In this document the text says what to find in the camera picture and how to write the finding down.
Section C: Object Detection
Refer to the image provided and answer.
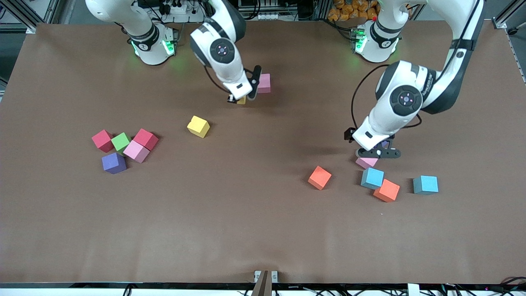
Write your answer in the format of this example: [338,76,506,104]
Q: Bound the blue foam cube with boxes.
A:
[361,167,385,190]
[413,175,439,195]

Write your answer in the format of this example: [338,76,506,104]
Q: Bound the aluminium frame profile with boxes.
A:
[493,0,526,29]
[0,0,62,34]

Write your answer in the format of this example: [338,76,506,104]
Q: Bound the pile of orange items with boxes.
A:
[328,0,381,22]

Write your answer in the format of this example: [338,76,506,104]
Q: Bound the green foam cube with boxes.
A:
[111,132,132,153]

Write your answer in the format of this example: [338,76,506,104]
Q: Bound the front camera mount bracket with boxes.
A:
[254,270,279,296]

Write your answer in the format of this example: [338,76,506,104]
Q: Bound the brown table cover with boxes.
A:
[0,20,526,285]

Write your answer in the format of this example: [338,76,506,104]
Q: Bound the red foam cube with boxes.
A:
[91,129,115,153]
[133,128,159,151]

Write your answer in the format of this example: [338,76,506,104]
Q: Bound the orange foam cube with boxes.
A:
[373,179,401,203]
[308,166,332,190]

